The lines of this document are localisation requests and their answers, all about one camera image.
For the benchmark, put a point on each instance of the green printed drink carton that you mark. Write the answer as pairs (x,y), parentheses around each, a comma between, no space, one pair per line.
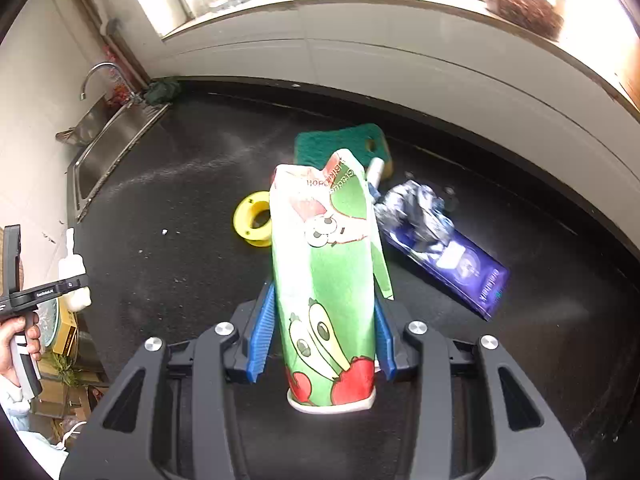
(325,270)

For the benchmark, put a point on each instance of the brown bristly brush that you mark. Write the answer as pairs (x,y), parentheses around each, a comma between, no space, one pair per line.
(525,5)

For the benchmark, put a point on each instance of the chrome faucet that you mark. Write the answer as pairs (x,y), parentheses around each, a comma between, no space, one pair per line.
(97,66)

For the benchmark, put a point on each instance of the red printed packet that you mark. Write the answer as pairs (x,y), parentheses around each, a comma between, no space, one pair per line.
(119,85)

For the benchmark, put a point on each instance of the steel sink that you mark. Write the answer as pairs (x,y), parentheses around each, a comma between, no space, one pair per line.
(110,145)

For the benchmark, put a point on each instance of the small white tube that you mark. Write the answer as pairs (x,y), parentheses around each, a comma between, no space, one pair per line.
(375,170)

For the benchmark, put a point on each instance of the brown cardboard box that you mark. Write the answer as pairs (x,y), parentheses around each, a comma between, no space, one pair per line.
(55,400)

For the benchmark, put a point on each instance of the yellow cardboard box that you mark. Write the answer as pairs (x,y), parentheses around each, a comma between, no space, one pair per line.
(65,332)

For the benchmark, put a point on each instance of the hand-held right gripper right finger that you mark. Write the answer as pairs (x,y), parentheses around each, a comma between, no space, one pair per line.
(386,345)

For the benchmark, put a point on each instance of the person's left hand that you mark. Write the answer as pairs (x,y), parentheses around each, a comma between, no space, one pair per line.
(7,355)

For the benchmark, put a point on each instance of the dark green cloth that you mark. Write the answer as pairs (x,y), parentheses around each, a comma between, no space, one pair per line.
(162,91)

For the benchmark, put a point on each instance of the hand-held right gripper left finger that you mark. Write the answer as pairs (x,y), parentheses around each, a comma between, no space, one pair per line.
(262,330)

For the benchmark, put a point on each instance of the silver foil wrapper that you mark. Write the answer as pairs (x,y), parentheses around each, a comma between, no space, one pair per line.
(410,210)

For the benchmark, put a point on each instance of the yellow tape roll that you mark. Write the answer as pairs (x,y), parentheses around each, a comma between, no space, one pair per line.
(242,220)

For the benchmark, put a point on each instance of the dark blue pouch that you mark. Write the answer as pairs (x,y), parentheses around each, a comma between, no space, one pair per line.
(470,270)

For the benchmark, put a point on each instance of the yellow green scouring sponge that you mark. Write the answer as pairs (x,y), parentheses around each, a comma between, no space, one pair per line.
(335,140)

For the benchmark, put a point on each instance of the white pump bottle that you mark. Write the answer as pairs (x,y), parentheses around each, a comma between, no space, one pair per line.
(72,260)

